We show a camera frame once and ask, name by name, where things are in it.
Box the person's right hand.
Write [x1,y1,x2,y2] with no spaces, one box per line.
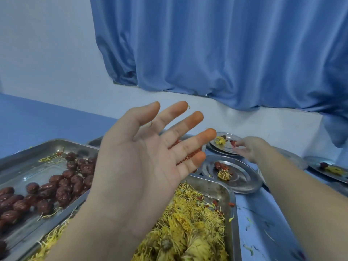
[232,136,272,164]

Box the person's left hand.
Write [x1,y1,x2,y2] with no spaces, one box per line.
[87,101,217,240]

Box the round steel plate red label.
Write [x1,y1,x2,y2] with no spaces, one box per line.
[206,132,243,155]

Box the pile of yellow chrysanthemums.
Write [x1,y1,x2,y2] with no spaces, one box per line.
[27,182,229,261]

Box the person's right forearm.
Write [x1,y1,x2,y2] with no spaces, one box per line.
[255,148,348,261]

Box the rectangular steel tray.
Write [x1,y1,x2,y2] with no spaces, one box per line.
[0,138,100,261]
[27,174,242,261]
[87,134,208,176]

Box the narrow blue curtain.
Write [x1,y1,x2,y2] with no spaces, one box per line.
[312,0,348,149]

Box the wide blue curtain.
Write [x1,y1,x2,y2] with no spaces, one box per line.
[90,0,348,112]

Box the blue tablecloth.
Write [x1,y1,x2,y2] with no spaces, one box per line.
[0,92,348,261]

